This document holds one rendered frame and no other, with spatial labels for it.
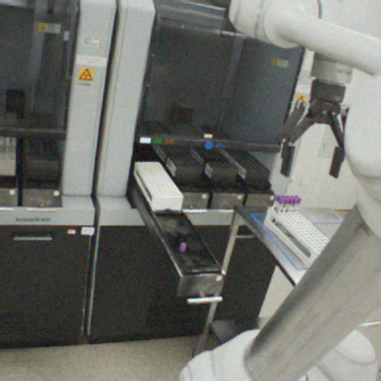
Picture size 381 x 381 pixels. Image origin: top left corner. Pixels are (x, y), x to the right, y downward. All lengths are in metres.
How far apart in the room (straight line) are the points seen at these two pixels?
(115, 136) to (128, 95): 0.15
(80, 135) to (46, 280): 0.57
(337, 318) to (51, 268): 1.34
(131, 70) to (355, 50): 0.98
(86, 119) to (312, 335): 1.19
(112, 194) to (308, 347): 1.23
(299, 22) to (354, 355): 0.60
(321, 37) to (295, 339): 0.47
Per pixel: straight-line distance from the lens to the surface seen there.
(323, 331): 0.59
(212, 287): 1.28
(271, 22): 0.84
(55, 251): 1.70
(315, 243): 1.41
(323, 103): 0.98
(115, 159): 1.66
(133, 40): 1.55
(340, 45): 0.74
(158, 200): 1.48
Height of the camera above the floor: 1.49
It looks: 24 degrees down
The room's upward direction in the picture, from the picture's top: 12 degrees clockwise
